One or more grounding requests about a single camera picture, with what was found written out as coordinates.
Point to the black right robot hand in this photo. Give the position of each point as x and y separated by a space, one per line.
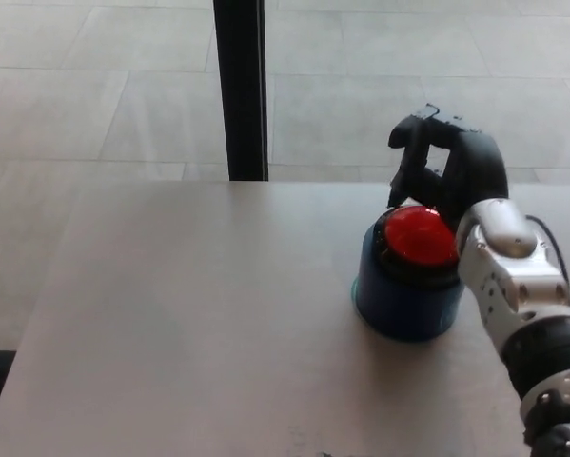
475 166

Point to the red dome button blue base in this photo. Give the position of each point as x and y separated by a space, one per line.
420 238

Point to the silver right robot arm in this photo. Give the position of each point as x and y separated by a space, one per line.
513 266

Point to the black vertical post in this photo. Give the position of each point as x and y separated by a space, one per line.
241 90

